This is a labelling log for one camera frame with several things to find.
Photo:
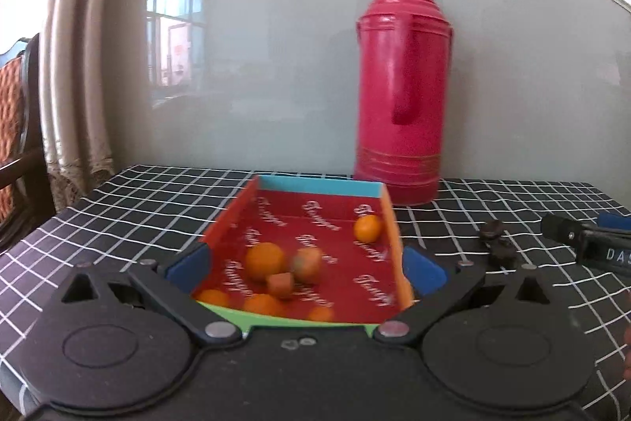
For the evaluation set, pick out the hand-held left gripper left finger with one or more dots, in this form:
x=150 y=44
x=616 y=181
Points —
x=190 y=270

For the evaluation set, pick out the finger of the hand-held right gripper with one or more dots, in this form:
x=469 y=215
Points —
x=615 y=221
x=562 y=228

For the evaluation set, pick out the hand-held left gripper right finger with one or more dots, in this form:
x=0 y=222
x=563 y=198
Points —
x=421 y=270

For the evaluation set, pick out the large carrot chunk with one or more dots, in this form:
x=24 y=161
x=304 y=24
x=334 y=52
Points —
x=212 y=297

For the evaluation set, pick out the green and red cardboard box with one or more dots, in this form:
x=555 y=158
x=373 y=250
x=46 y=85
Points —
x=345 y=248

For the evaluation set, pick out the cylindrical carrot piece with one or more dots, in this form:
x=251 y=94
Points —
x=281 y=284

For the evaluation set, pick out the small carrot piece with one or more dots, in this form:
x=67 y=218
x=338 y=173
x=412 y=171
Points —
x=321 y=314

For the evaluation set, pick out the yellowish fruit piece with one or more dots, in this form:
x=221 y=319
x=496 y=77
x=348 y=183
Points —
x=306 y=264

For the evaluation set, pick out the person's right hand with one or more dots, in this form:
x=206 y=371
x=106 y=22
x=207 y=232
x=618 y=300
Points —
x=627 y=352

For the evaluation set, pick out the small dark figurine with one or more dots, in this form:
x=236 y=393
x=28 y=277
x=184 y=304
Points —
x=498 y=243

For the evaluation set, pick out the black checked tablecloth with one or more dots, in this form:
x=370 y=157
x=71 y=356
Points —
x=148 y=204

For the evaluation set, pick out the red thermos flask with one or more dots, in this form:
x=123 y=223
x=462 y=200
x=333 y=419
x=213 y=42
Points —
x=399 y=95

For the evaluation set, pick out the dark wooden chair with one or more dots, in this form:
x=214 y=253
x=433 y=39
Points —
x=19 y=145

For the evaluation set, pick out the beige lace curtain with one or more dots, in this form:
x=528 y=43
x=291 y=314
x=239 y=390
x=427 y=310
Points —
x=74 y=56

